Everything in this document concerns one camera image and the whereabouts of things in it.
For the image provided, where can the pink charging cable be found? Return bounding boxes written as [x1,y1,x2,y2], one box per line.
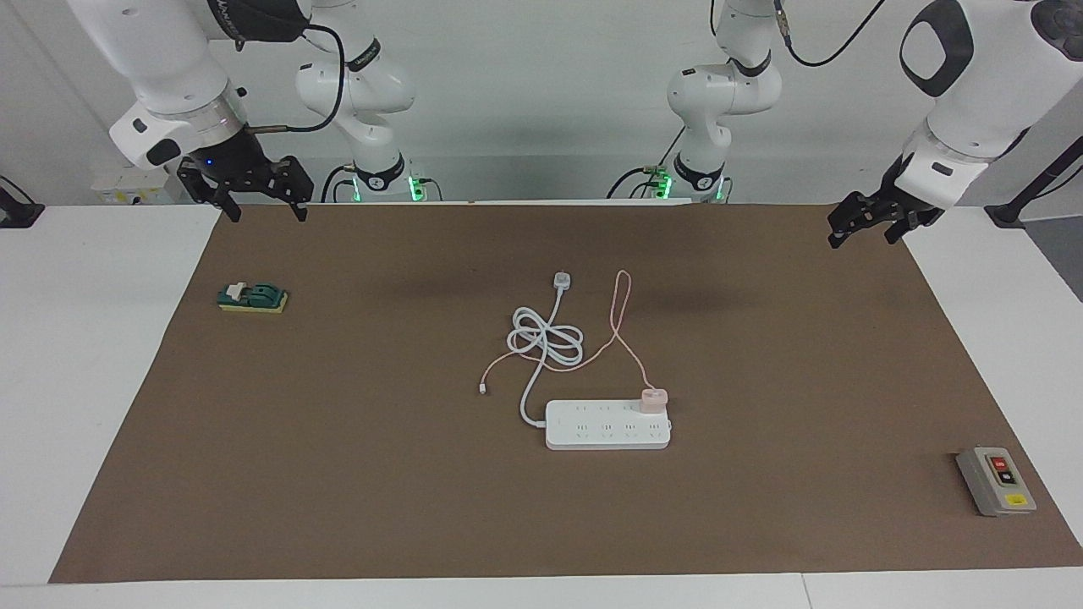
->
[478,270,652,396]

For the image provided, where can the white power strip with cord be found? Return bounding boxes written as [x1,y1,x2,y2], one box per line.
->
[506,271,673,451]

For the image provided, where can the white box with yellow labels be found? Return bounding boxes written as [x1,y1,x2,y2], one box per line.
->
[91,167,191,206]

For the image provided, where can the black table clamp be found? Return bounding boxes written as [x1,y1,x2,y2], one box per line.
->
[0,175,45,229]

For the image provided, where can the brown table mat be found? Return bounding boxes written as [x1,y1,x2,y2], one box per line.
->
[49,201,1083,584]

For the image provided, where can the black right base cables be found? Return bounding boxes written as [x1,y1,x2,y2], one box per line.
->
[320,165,443,204]

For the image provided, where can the black base cables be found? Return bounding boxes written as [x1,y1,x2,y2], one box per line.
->
[320,165,443,204]
[607,127,688,200]

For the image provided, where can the green knife switch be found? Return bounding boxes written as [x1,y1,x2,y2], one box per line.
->
[217,281,290,315]

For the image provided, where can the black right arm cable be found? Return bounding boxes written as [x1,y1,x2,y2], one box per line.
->
[245,24,348,134]

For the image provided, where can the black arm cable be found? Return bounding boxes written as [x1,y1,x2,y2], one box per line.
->
[772,0,888,69]
[245,24,348,134]

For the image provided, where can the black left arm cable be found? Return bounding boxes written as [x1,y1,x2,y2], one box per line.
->
[772,0,888,69]

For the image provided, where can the black left base cables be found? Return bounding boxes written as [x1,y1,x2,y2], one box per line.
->
[607,127,688,200]

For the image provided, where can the grey push-button switch box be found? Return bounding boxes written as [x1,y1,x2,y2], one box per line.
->
[955,446,1038,518]

